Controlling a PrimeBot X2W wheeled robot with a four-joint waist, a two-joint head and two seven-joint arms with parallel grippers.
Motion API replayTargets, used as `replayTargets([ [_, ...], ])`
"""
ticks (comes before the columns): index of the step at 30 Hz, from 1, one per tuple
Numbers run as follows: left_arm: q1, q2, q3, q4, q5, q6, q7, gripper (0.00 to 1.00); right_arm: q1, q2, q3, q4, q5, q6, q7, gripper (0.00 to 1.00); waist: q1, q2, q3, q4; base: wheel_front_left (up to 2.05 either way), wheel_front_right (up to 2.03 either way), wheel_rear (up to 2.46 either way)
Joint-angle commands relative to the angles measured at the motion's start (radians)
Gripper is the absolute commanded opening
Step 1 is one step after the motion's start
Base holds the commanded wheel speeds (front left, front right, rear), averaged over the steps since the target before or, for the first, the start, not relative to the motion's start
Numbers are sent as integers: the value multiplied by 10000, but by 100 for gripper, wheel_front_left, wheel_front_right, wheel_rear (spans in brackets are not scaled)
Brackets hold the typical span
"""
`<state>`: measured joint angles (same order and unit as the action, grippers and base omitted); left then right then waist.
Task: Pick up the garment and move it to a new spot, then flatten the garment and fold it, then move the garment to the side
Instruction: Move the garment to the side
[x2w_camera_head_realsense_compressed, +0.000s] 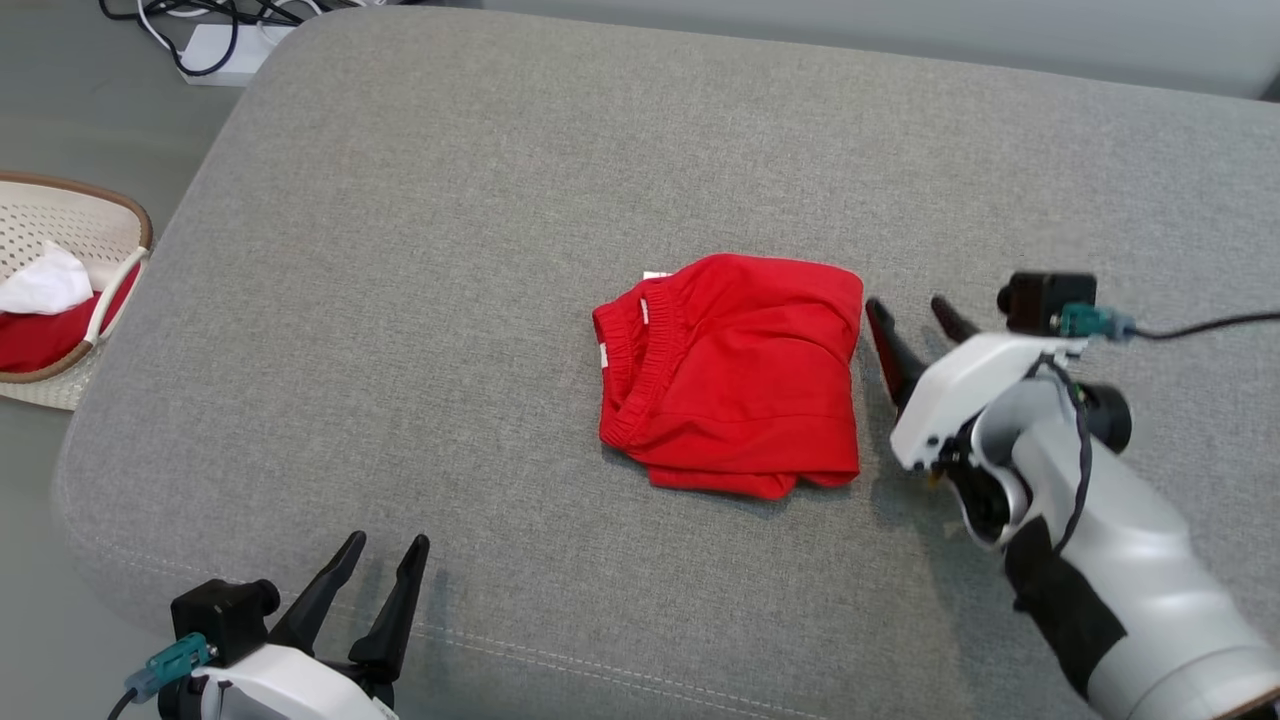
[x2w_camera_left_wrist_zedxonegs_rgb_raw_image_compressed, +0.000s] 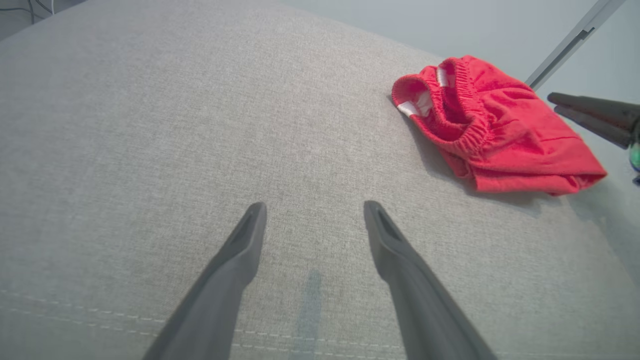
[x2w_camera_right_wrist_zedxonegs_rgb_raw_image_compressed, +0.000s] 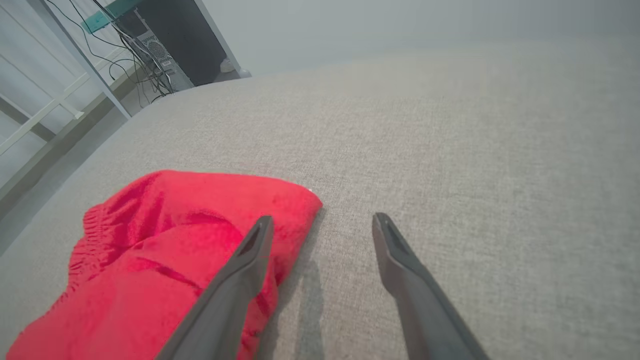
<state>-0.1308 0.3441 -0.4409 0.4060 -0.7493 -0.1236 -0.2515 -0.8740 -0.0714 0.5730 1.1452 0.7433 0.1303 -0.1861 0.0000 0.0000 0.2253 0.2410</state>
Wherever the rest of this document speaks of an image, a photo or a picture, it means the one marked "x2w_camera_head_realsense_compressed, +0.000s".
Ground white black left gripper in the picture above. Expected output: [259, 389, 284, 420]
[158, 531, 432, 720]

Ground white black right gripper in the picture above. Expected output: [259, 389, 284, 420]
[864, 294, 1134, 473]

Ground red shorts with white stripes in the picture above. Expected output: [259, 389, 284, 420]
[591, 252, 866, 502]

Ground red white basketball jersey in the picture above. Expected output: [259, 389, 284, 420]
[0, 241, 143, 374]

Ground white partition panel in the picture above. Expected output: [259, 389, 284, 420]
[478, 0, 1280, 103]

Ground cream perforated laundry basket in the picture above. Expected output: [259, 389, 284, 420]
[0, 171, 155, 412]

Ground white power strip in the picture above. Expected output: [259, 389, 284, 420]
[180, 22, 298, 88]

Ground right camera cable teal connector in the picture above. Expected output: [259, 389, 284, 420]
[1057, 304, 1280, 344]

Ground camera cable teal connector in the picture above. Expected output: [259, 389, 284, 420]
[1057, 304, 1280, 344]
[105, 632, 217, 720]

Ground left camera cable teal connector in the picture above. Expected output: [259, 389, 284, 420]
[105, 632, 217, 720]

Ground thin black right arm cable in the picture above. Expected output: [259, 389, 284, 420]
[1025, 352, 1093, 556]

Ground black looped cable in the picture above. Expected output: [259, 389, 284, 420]
[172, 0, 244, 79]

